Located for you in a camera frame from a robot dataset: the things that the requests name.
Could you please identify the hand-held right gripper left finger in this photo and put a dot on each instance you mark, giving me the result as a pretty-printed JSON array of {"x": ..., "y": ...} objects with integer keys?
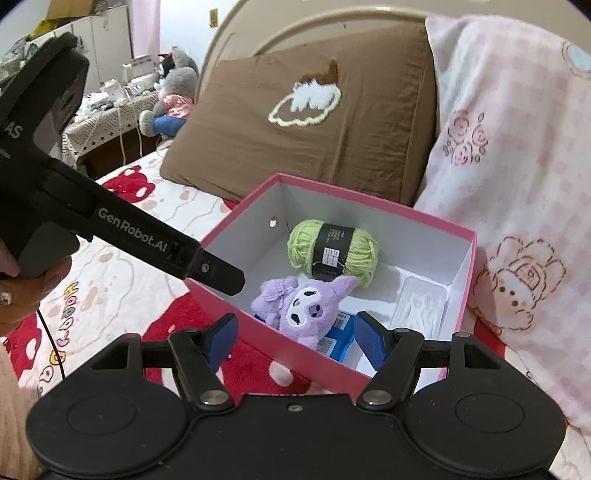
[{"x": 224, "y": 341}]

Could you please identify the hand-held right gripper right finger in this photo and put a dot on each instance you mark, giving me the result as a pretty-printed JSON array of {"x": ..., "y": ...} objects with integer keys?
[{"x": 369, "y": 341}]

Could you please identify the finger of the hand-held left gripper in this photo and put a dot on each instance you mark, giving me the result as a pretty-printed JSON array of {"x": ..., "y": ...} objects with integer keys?
[{"x": 217, "y": 274}]

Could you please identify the blue packet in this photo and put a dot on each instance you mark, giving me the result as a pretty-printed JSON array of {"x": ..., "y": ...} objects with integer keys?
[{"x": 334, "y": 341}]

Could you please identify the pink cardboard box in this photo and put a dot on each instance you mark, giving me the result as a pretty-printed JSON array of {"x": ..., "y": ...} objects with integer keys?
[{"x": 258, "y": 330}]

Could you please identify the clear plastic swab box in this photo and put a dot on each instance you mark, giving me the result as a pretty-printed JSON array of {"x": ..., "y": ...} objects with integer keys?
[{"x": 420, "y": 304}]

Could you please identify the purple plush toy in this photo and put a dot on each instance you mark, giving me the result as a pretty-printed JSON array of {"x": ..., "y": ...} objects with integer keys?
[{"x": 304, "y": 304}]

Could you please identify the green yarn ball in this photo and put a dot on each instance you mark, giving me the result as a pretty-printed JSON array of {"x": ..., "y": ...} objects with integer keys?
[{"x": 304, "y": 244}]

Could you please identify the person's left hand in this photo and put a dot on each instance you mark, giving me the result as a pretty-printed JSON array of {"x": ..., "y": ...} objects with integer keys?
[{"x": 27, "y": 295}]

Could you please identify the bedside table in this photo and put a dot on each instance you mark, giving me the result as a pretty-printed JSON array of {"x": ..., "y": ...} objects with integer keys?
[{"x": 92, "y": 129}]

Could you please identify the bear printed blanket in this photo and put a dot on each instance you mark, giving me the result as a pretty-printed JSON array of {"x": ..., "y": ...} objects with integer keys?
[{"x": 115, "y": 286}]

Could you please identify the white appliance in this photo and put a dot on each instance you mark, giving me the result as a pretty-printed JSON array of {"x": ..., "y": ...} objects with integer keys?
[{"x": 138, "y": 74}]

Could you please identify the white cabinet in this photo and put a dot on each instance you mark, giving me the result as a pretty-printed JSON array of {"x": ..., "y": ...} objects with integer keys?
[{"x": 111, "y": 41}]

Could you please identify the black and white plush toy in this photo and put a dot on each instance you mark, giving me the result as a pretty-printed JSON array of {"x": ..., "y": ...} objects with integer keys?
[{"x": 164, "y": 69}]

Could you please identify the grey plush toy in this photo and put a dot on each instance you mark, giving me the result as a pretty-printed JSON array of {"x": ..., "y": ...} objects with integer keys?
[{"x": 182, "y": 76}]

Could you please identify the brown pillow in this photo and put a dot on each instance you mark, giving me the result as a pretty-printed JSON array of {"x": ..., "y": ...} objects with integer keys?
[{"x": 369, "y": 138}]

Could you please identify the pink checkered pillow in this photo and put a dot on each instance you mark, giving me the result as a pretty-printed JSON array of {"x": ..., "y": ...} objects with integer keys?
[{"x": 521, "y": 184}]

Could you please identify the beige bed headboard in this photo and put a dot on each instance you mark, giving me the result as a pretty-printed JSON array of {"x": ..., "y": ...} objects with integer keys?
[{"x": 240, "y": 32}]

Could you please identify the yellow wall switch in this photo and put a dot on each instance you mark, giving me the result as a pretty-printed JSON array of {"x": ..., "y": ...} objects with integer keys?
[{"x": 213, "y": 18}]

